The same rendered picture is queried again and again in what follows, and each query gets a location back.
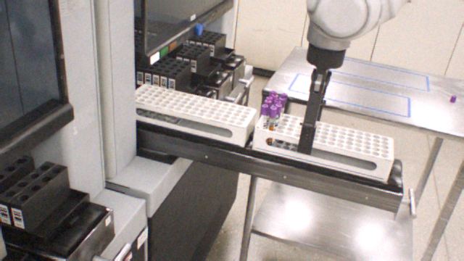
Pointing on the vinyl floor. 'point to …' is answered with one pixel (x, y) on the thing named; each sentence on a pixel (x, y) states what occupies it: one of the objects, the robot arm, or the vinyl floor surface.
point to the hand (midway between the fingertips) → (309, 132)
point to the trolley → (378, 107)
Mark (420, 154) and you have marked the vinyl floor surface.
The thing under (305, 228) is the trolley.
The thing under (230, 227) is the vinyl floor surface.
